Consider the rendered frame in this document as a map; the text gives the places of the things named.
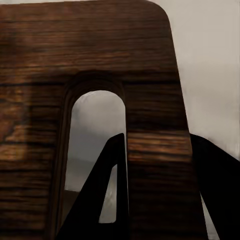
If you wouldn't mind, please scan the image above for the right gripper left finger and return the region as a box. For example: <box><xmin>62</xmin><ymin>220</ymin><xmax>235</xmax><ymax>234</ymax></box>
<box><xmin>55</xmin><ymin>133</ymin><xmax>131</xmax><ymax>240</ymax></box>

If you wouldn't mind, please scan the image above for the cutting board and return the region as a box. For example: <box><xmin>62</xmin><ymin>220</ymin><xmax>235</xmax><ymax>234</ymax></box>
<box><xmin>0</xmin><ymin>0</ymin><xmax>209</xmax><ymax>240</ymax></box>

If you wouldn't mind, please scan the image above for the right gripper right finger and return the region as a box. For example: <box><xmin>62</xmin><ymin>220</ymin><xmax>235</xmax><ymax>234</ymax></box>
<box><xmin>190</xmin><ymin>133</ymin><xmax>240</xmax><ymax>240</ymax></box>

